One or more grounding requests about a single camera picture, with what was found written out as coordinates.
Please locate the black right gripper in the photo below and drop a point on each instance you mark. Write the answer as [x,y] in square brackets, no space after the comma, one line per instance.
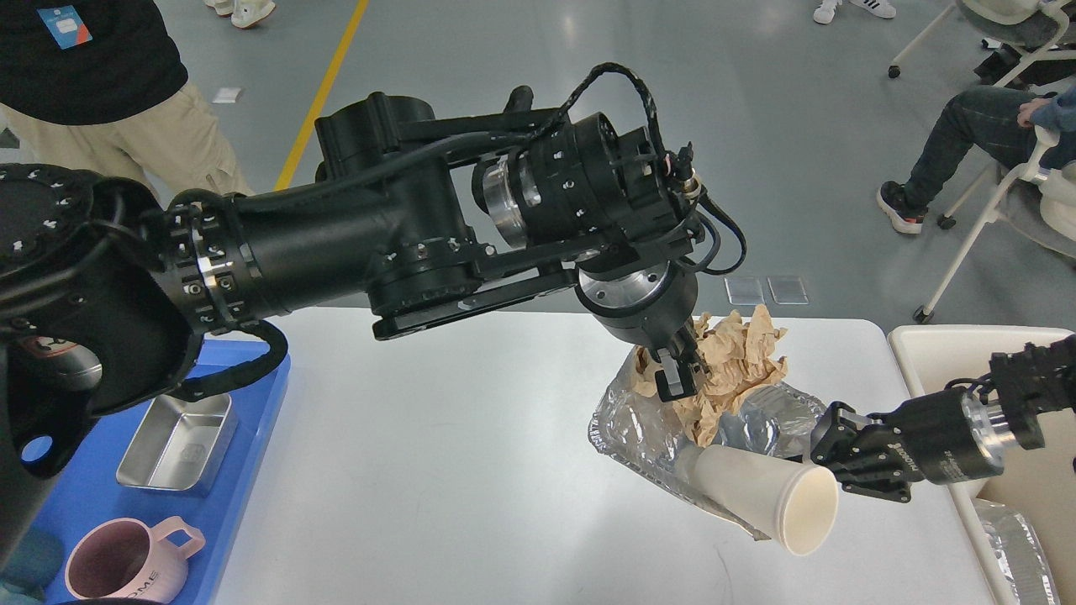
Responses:
[950,435]

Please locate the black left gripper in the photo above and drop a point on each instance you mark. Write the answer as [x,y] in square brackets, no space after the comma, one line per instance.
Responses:
[652,308]

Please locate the aluminium foil tray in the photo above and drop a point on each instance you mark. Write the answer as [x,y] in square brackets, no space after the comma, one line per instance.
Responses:
[645,435]

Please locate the brown paper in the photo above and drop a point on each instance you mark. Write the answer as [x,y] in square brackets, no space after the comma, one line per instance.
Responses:
[736,355]

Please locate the white paper cup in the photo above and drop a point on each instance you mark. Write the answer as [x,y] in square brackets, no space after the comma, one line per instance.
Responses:
[794,503]

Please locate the small steel tray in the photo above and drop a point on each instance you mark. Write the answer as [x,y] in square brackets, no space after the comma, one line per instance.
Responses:
[179,446]

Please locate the pink mug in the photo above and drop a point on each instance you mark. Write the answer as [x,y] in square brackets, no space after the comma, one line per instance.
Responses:
[126,558]

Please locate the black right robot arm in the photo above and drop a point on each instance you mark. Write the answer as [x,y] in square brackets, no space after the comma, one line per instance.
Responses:
[1024,384]

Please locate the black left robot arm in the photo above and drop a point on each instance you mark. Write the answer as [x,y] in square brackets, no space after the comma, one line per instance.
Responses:
[110,300]

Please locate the floor socket plate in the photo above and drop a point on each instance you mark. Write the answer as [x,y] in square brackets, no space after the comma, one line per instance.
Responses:
[782,290]

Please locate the beige plastic bin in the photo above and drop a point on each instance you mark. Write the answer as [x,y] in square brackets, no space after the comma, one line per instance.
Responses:
[1038,483]

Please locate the foil trash in bin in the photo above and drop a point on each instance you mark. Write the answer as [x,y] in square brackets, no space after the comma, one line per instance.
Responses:
[1017,554]

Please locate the seated person in blue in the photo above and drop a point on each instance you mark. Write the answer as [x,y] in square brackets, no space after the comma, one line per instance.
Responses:
[998,120]

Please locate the white chair leg right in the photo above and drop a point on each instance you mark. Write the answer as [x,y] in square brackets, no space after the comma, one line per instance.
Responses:
[1035,201]

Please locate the white office chair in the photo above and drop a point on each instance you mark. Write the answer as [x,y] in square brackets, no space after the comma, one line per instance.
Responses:
[1037,31]

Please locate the passer-by in grey trousers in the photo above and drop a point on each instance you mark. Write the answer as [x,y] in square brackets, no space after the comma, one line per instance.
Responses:
[242,14]

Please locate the blue plastic tray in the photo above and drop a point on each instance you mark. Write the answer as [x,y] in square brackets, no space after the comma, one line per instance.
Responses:
[87,493]

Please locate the person in beige trousers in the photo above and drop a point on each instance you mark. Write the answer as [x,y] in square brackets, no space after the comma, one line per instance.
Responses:
[100,85]

